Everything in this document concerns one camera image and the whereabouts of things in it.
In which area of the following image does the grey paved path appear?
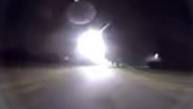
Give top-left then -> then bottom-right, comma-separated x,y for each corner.
0,55 -> 193,109

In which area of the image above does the dim grass verge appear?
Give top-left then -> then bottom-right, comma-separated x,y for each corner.
0,57 -> 88,104
114,65 -> 193,100

